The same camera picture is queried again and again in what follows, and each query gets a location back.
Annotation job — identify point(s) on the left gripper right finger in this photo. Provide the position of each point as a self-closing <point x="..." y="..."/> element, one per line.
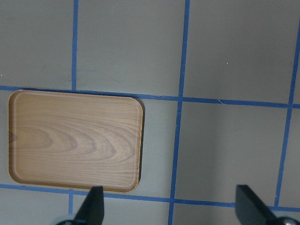
<point x="250" y="210"/>

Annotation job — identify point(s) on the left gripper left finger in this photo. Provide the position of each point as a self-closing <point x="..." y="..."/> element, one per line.
<point x="91" y="211"/>

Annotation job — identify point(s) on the wooden tray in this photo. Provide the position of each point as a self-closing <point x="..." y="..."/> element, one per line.
<point x="71" y="140"/>

